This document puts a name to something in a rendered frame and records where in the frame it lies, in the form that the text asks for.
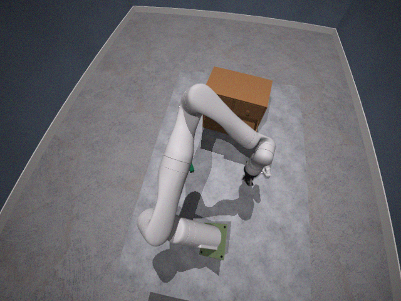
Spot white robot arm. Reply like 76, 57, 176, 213
137, 83, 276, 250

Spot brown wooden chest of drawers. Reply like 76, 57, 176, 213
206, 66, 273, 126

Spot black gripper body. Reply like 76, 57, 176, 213
244, 166, 258, 180

